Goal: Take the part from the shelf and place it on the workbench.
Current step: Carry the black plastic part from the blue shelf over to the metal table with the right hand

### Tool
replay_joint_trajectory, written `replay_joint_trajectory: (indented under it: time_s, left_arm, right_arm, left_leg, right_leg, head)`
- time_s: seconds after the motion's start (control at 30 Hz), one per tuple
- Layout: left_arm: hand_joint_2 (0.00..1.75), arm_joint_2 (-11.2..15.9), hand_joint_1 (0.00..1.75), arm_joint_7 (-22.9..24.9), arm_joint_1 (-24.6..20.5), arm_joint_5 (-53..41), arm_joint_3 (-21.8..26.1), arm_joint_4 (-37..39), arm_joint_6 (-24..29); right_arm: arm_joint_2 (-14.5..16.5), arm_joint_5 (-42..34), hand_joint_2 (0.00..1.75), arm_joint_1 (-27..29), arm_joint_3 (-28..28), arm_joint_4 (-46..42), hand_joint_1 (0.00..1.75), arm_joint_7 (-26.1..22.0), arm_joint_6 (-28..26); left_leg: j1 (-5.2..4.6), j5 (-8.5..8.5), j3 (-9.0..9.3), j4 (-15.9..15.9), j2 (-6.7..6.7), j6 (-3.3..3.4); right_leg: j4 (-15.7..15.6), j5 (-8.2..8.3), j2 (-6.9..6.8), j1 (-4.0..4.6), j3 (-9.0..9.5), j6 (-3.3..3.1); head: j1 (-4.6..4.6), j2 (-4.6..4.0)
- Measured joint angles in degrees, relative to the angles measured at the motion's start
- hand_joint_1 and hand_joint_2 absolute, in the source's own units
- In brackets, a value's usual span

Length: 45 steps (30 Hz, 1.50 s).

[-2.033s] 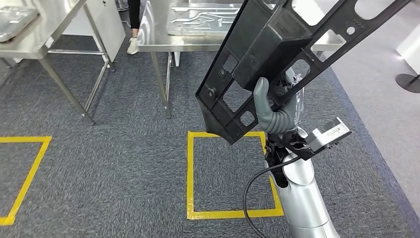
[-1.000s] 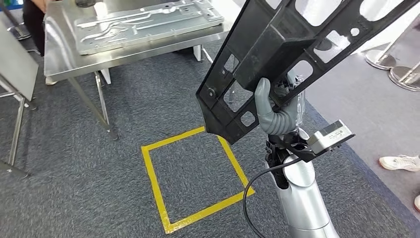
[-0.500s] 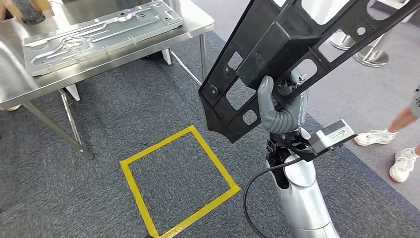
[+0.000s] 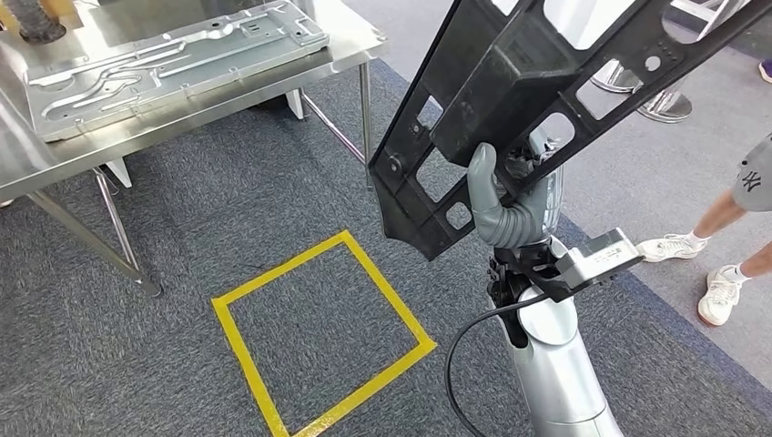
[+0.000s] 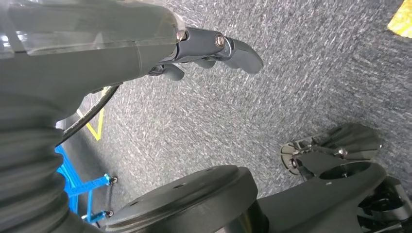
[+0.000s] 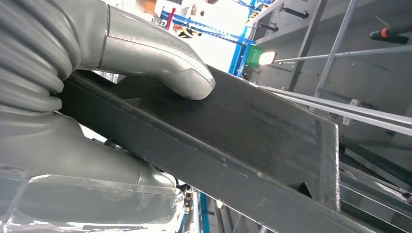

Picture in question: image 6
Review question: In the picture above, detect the blue metal shelf rack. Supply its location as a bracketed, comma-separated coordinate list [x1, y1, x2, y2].
[160, 6, 257, 78]

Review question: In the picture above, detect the steel workbench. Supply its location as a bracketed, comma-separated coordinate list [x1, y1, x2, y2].
[246, 0, 412, 206]

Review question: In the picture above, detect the green plastic crate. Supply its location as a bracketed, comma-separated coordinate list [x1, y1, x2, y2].
[246, 45, 265, 69]

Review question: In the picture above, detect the bright white lamp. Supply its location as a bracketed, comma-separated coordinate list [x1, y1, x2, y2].
[258, 51, 276, 66]

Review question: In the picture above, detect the black tool with orange ring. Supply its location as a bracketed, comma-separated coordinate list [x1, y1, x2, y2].
[370, 22, 412, 45]

